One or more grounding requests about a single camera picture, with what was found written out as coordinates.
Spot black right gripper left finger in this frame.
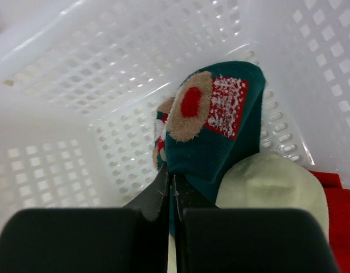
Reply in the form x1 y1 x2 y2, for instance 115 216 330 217
0 166 170 272

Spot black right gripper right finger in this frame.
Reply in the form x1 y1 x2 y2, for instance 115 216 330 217
172 175 339 272

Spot cream sock right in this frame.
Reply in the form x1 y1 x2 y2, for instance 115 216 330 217
216 153 330 237

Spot red sock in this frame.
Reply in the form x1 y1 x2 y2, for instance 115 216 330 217
311 171 350 272

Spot white plastic basket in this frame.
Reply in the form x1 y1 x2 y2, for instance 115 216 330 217
0 0 350 217

